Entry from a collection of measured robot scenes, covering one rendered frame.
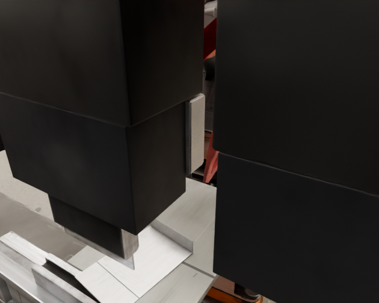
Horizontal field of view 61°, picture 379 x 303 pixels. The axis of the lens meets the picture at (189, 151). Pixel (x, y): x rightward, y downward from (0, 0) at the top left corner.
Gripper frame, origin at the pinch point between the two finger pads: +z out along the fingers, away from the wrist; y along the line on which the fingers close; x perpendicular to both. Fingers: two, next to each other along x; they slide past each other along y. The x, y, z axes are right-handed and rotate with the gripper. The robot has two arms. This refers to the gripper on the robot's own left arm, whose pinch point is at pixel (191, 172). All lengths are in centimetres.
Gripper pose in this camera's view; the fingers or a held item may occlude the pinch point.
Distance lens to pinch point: 49.2
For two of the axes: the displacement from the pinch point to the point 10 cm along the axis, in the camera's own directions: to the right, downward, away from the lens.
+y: 8.5, 2.5, -4.7
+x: 4.5, 1.3, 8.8
